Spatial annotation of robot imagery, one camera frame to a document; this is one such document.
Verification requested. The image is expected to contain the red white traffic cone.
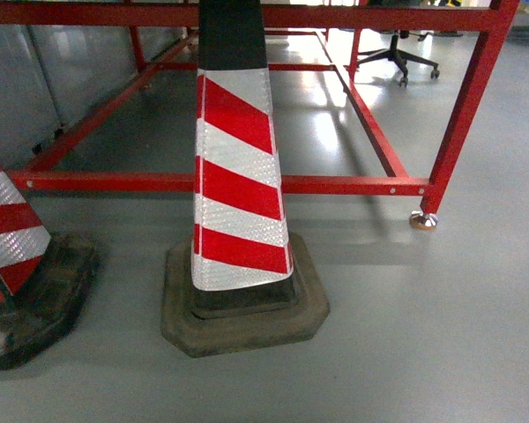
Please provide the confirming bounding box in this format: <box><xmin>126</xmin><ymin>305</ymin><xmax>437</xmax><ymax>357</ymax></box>
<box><xmin>161</xmin><ymin>1</ymin><xmax>330</xmax><ymax>358</ymax></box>

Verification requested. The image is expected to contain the black office chair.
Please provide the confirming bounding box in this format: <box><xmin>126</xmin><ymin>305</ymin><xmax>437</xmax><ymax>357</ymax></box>
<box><xmin>356</xmin><ymin>30</ymin><xmax>441</xmax><ymax>87</ymax></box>

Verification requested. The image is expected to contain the red metal table frame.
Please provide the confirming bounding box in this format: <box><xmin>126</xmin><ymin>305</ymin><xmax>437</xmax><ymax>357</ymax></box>
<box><xmin>0</xmin><ymin>1</ymin><xmax>518</xmax><ymax>230</ymax></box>

